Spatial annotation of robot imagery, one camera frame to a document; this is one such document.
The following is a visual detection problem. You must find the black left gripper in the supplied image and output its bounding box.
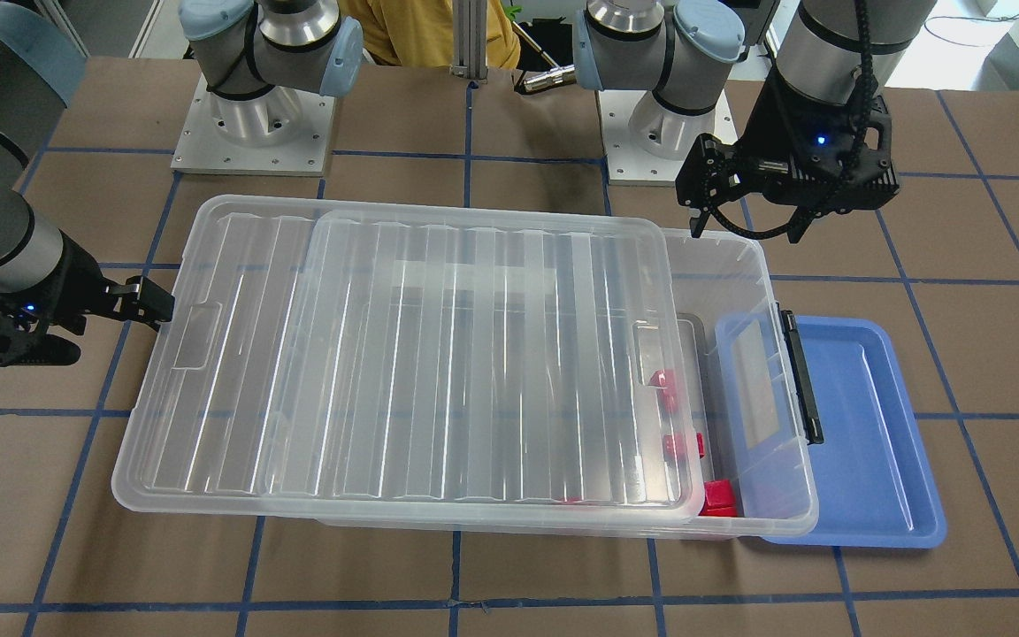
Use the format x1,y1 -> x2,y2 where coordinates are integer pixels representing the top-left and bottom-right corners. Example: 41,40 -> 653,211
675,64 -> 900,245

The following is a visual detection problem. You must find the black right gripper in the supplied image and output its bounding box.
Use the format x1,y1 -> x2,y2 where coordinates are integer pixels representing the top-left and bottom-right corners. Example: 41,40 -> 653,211
0,233 -> 175,367

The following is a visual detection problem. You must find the clear plastic box lid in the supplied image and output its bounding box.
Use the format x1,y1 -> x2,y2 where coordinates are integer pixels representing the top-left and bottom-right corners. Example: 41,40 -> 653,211
111,195 -> 705,535

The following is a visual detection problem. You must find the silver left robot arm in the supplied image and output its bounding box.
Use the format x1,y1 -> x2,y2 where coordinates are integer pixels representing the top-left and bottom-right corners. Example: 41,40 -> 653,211
571,1 -> 934,243

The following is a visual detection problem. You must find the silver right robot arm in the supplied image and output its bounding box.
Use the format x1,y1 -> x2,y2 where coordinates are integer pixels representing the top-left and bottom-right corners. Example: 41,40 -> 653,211
0,1 -> 364,367

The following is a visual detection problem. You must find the clear plastic storage box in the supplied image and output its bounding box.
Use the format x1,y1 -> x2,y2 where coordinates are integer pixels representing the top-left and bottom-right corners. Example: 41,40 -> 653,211
272,207 -> 817,537

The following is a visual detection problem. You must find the blue plastic tray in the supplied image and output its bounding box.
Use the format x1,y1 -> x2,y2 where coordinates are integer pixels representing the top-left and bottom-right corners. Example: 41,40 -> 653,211
712,311 -> 947,549

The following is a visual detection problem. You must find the person in yellow shirt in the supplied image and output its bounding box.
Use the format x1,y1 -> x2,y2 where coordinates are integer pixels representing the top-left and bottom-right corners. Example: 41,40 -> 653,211
337,1 -> 522,70

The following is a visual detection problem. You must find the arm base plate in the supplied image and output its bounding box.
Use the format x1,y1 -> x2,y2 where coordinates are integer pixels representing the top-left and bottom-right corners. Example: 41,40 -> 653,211
597,90 -> 737,187
171,78 -> 339,178

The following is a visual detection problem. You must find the aluminium frame post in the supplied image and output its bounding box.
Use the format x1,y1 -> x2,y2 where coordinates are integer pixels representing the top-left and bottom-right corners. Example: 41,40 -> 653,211
449,0 -> 488,83

